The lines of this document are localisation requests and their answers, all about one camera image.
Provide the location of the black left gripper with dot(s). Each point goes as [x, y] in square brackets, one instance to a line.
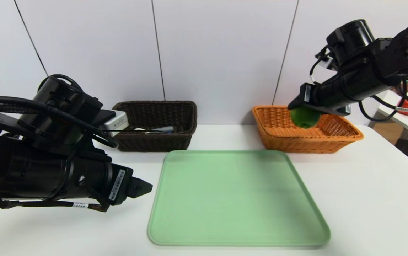
[118, 185]

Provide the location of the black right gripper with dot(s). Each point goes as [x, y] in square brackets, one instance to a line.
[305, 95]

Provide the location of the green citrus fruit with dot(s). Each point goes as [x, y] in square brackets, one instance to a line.
[304, 119]

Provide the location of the orange wicker basket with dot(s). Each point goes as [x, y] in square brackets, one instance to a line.
[296, 144]

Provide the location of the dark brown wicker basket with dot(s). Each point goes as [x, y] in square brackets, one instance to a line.
[161, 142]

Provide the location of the light green plastic tray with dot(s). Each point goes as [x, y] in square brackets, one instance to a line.
[232, 206]

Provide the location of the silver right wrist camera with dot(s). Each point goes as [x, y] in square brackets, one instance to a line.
[327, 63]

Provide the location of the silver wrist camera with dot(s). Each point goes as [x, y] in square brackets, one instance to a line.
[116, 121]
[327, 63]

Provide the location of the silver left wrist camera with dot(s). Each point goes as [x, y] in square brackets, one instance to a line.
[116, 121]

